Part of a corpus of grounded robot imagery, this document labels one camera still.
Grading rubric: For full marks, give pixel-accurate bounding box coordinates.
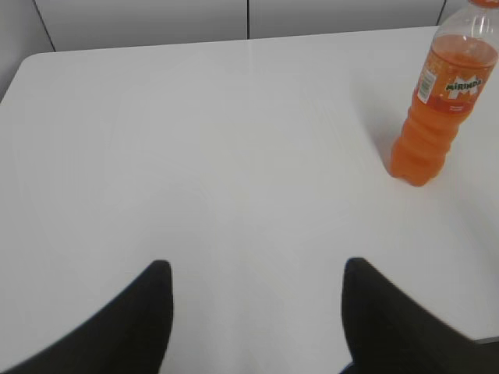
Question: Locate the orange Mirinda soda bottle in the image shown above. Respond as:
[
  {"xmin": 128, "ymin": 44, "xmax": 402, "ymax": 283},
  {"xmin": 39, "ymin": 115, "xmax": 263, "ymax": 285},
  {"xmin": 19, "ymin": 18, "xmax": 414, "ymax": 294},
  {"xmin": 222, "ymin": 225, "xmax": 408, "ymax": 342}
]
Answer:
[{"xmin": 388, "ymin": 1, "xmax": 498, "ymax": 186}]

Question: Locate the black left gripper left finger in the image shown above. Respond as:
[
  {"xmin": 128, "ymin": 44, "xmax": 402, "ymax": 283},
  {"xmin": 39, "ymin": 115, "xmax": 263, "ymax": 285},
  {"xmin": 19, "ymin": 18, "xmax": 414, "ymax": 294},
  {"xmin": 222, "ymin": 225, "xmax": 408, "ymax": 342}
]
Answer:
[{"xmin": 6, "ymin": 260, "xmax": 173, "ymax": 373}]

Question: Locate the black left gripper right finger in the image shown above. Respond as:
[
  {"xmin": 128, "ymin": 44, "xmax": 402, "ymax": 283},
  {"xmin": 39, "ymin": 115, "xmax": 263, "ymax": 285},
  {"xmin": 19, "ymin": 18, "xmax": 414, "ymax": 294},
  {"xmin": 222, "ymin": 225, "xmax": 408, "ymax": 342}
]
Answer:
[{"xmin": 342, "ymin": 257, "xmax": 498, "ymax": 373}]

